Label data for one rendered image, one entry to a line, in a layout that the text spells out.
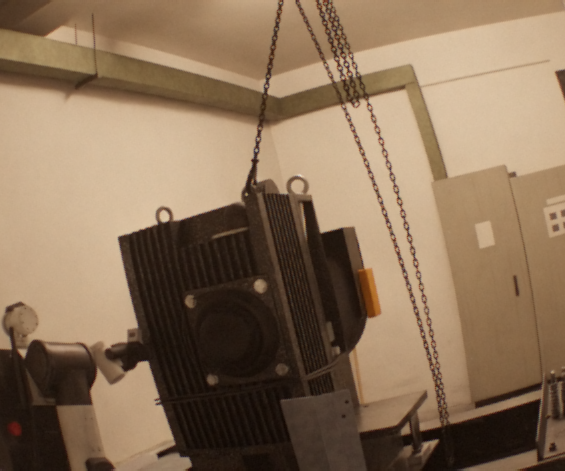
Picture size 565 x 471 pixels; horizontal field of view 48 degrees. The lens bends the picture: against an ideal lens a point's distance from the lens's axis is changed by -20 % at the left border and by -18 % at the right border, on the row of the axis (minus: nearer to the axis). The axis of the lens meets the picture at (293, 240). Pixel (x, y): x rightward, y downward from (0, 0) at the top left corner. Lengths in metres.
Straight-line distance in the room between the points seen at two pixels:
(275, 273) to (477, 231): 3.08
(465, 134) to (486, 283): 1.09
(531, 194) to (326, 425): 3.30
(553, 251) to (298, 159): 2.12
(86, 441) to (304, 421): 0.76
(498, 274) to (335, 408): 3.20
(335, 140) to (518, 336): 2.02
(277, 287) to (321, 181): 3.49
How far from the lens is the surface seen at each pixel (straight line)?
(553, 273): 4.96
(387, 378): 5.46
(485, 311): 5.01
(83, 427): 1.39
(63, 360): 1.38
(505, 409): 2.71
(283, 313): 2.02
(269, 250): 2.02
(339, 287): 2.43
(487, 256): 4.97
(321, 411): 1.90
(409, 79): 5.26
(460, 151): 5.23
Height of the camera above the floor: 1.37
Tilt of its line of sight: 3 degrees up
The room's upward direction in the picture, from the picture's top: 13 degrees counter-clockwise
